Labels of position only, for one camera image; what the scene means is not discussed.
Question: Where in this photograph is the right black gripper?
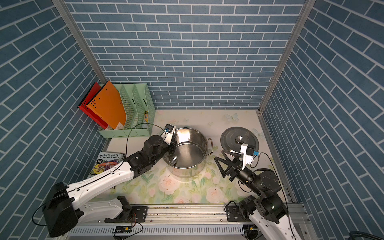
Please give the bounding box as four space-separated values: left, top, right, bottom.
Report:
216 150 263 196

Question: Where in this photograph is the steel ladle spoon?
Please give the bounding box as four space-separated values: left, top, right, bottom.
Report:
169 154 178 167

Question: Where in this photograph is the steel pot lid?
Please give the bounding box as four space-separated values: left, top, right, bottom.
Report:
220 127 260 154

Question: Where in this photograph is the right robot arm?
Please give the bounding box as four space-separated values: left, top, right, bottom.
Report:
214 151 301 240

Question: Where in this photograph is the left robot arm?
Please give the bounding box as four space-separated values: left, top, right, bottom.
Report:
42 133 177 238

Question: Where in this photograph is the steel soup pot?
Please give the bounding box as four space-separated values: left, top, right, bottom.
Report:
163 127 214 179

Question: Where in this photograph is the floral table mat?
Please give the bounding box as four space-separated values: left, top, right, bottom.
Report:
96 110 273 205

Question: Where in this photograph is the green file organizer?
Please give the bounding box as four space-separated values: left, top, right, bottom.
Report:
98 83 156 139

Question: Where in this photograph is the treehouse book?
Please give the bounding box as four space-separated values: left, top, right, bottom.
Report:
87 152 125 180

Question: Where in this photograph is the orange folder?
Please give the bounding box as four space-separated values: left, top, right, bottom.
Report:
87 81 127 130

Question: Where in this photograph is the small black circuit board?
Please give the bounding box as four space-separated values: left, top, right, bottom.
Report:
113 226 133 235

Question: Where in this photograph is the red folder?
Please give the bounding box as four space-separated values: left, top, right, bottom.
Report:
77 81 109 130

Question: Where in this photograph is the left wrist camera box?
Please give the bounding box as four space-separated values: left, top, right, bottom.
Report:
164 124 175 145

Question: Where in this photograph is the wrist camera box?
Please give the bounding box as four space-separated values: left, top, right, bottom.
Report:
240 144 260 170
164 124 175 145

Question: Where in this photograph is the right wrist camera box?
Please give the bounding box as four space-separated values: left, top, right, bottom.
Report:
240 144 260 170

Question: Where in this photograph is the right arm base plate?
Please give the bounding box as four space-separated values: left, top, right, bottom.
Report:
225 205 249 222

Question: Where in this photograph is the aluminium mounting rail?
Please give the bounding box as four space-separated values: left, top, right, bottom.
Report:
58 203 317 240

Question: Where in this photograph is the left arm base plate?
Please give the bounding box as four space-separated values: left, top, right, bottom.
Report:
104 206 148 223

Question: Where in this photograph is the black cable bottom right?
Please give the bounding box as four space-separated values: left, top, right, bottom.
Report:
347 230 384 240

